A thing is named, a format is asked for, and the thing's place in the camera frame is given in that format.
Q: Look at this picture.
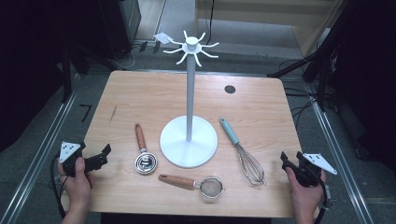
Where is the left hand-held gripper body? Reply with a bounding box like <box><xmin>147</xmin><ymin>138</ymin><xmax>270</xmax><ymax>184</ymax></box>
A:
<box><xmin>59</xmin><ymin>141</ymin><xmax>94</xmax><ymax>178</ymax></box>

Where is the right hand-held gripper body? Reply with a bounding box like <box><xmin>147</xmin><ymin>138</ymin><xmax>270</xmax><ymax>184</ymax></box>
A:
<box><xmin>293</xmin><ymin>152</ymin><xmax>338</xmax><ymax>189</ymax></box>

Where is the round metal utensil wooden handle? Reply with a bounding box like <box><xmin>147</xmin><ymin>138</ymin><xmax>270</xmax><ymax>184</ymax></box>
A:
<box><xmin>134</xmin><ymin>122</ymin><xmax>159</xmax><ymax>175</ymax></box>

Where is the whisk with teal handle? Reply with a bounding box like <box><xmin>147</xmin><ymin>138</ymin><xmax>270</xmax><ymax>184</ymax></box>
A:
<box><xmin>219</xmin><ymin>117</ymin><xmax>267</xmax><ymax>187</ymax></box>

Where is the mesh strainer with wooden handle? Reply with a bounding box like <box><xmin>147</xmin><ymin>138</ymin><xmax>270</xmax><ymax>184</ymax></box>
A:
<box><xmin>158</xmin><ymin>173</ymin><xmax>226</xmax><ymax>200</ymax></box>

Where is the white utensil rack stand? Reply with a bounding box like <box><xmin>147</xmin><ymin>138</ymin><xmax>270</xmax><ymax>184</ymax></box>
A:
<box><xmin>163</xmin><ymin>30</ymin><xmax>220</xmax><ymax>169</ymax></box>

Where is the person's right hand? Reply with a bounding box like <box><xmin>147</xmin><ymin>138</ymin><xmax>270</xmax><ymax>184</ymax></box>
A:
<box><xmin>285</xmin><ymin>167</ymin><xmax>327</xmax><ymax>215</ymax></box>

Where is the person's left hand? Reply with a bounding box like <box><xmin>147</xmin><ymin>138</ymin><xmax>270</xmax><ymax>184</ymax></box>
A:
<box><xmin>57</xmin><ymin>157</ymin><xmax>95</xmax><ymax>213</ymax></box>

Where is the black metal stand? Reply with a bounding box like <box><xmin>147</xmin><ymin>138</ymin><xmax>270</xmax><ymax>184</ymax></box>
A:
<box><xmin>266</xmin><ymin>0</ymin><xmax>347</xmax><ymax>82</ymax></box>

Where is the black cabinet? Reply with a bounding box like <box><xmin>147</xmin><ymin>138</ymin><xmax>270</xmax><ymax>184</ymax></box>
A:
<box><xmin>98</xmin><ymin>0</ymin><xmax>142</xmax><ymax>61</ymax></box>

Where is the white paper sheet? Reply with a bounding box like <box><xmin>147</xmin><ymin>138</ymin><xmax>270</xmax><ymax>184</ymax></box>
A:
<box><xmin>152</xmin><ymin>32</ymin><xmax>174</xmax><ymax>45</ymax></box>

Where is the light wooden desk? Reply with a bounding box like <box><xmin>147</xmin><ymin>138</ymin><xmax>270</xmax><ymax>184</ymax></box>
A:
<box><xmin>195</xmin><ymin>0</ymin><xmax>345</xmax><ymax>59</ymax></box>

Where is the right hand-held gripper black cable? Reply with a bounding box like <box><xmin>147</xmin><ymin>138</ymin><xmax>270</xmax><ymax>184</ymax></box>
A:
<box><xmin>312</xmin><ymin>169</ymin><xmax>332</xmax><ymax>224</ymax></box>

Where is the hand-held gripper black cable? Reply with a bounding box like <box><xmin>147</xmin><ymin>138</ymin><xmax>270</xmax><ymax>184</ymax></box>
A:
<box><xmin>49</xmin><ymin>154</ymin><xmax>68</xmax><ymax>220</ymax></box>
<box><xmin>312</xmin><ymin>169</ymin><xmax>332</xmax><ymax>224</ymax></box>

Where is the metal floor rail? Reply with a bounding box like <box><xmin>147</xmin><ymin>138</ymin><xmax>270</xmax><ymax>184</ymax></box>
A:
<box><xmin>306</xmin><ymin>87</ymin><xmax>376</xmax><ymax>224</ymax></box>
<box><xmin>0</xmin><ymin>90</ymin><xmax>79</xmax><ymax>224</ymax></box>

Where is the left hand-held gripper black cable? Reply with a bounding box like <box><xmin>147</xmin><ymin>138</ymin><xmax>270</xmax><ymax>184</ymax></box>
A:
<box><xmin>49</xmin><ymin>154</ymin><xmax>68</xmax><ymax>220</ymax></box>

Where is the bundle of black floor cables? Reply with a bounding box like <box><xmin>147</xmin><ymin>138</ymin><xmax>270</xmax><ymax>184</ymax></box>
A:
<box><xmin>281</xmin><ymin>57</ymin><xmax>322</xmax><ymax>129</ymax></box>

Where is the white floor cable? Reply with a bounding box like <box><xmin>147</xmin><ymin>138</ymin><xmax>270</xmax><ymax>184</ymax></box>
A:
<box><xmin>123</xmin><ymin>46</ymin><xmax>137</xmax><ymax>70</ymax></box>

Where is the black desk cable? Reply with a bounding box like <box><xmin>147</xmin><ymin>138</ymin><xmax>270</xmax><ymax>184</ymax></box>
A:
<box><xmin>205</xmin><ymin>0</ymin><xmax>217</xmax><ymax>47</ymax></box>

